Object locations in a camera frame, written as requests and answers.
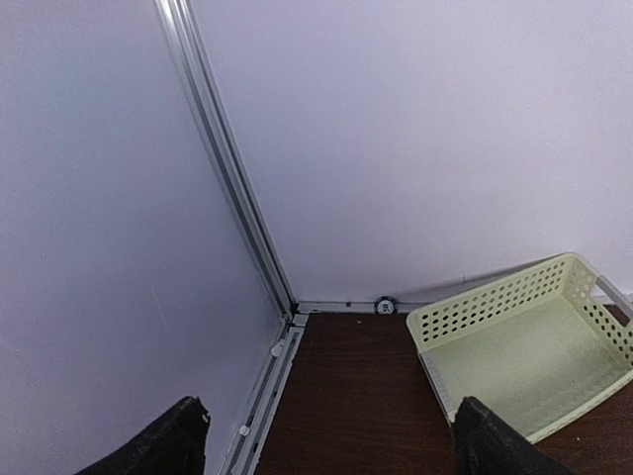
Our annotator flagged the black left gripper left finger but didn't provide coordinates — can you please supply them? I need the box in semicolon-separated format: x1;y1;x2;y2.
80;396;210;475

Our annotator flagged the pale green plastic basket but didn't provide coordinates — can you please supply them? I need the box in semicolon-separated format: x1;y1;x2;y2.
407;252;632;443

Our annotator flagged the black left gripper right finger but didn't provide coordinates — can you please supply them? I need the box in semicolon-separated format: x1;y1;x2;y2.
453;396;572;475

